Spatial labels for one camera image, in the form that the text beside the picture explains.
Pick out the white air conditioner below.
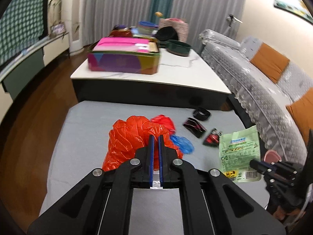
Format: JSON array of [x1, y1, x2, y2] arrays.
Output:
[[60, 0, 84, 55]]

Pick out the red plastic wrapper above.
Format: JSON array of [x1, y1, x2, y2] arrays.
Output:
[[150, 115, 176, 135]]

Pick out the grey quilted sofa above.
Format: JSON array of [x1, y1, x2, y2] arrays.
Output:
[[199, 29, 312, 164]]

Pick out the far orange cushion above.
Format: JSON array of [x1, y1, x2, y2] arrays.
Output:
[[250, 43, 290, 84]]

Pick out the tv cabinet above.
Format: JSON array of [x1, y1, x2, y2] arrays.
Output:
[[1, 32, 69, 112]]

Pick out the stack of coloured bowls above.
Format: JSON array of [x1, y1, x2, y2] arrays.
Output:
[[137, 21, 158, 36]]

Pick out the television with checked cover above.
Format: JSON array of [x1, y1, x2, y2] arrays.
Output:
[[1, 0, 48, 65]]

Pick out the blue plastic shoe cover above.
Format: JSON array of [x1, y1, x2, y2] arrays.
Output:
[[170, 134, 194, 154]]

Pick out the black strap roll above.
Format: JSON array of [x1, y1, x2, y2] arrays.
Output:
[[192, 107, 212, 122]]

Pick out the black hat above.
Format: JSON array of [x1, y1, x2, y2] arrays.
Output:
[[155, 26, 179, 41]]

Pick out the grey curtains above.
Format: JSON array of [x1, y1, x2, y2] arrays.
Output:
[[81, 0, 245, 50]]

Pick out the orange cushion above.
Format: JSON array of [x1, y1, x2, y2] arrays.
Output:
[[286, 88, 313, 145], [250, 43, 290, 84]]

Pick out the white marble coffee table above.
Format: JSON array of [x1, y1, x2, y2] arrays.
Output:
[[71, 49, 231, 110]]

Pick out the near orange cushion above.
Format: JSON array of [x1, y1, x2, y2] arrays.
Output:
[[286, 88, 313, 145]]

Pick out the colourful rectangular box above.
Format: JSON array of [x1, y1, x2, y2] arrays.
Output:
[[87, 37, 161, 75]]

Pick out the orange plastic bag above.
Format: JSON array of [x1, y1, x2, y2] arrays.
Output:
[[102, 116, 183, 171]]

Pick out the pink plastic trash bin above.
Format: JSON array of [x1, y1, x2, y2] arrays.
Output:
[[263, 150, 282, 163]]

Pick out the green snack bag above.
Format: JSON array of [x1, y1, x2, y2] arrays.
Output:
[[219, 126, 261, 183]]

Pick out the pink woven basket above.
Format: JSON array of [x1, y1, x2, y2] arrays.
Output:
[[159, 18, 189, 42]]

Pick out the photo frame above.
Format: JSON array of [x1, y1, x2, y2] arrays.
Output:
[[50, 22, 66, 38]]

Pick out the black pink patterned wrapper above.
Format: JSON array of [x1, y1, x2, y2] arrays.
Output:
[[183, 117, 206, 138]]

